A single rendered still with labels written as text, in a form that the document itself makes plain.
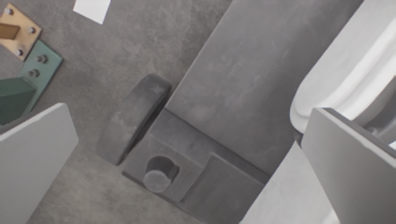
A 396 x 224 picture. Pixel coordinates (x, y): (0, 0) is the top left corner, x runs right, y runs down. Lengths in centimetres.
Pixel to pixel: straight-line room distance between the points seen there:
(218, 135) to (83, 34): 41
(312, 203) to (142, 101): 27
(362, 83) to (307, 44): 16
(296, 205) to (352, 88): 13
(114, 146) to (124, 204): 35
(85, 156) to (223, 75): 46
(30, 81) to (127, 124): 37
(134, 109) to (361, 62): 29
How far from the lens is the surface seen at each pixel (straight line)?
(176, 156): 33
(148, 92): 36
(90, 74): 58
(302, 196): 25
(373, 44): 24
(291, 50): 36
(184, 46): 51
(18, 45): 68
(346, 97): 22
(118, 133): 35
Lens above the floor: 50
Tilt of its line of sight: 75 degrees down
